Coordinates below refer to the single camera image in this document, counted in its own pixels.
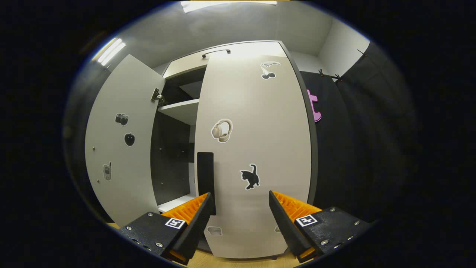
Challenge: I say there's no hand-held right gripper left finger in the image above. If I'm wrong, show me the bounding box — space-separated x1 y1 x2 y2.
116 192 216 265

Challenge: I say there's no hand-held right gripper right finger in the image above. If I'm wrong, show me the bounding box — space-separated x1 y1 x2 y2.
268 190 372 267

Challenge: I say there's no white shoe cabinet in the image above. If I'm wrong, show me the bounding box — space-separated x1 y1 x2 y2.
151 40 319 213

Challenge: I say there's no white cabinet door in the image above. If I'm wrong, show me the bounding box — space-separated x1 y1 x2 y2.
194 54 312 259
85 54 166 227

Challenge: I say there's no white cabinet drawer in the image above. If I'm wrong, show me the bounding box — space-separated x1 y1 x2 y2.
163 41 287 79

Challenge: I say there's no black backdrop cloth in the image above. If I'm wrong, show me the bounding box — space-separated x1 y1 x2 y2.
63 41 417 224

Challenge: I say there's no small ceiling light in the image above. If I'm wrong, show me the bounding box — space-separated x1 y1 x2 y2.
91 38 126 67

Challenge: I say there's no large ceiling light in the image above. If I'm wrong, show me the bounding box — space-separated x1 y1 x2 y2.
181 0 277 13

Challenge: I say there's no black drawer handle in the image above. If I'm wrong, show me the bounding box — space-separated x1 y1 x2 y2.
202 49 231 58

